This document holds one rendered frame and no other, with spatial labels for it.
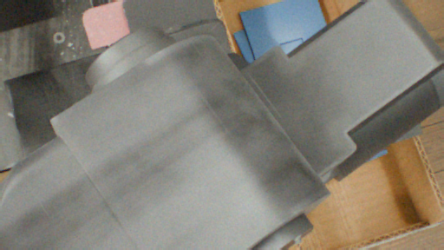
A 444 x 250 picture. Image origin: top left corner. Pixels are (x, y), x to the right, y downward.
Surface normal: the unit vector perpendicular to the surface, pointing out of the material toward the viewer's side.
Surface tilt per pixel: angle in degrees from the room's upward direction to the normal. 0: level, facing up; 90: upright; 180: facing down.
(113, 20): 30
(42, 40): 0
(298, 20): 0
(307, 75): 9
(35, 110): 0
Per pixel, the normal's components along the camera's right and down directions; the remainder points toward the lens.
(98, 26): 0.20, 0.24
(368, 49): -0.09, -0.17
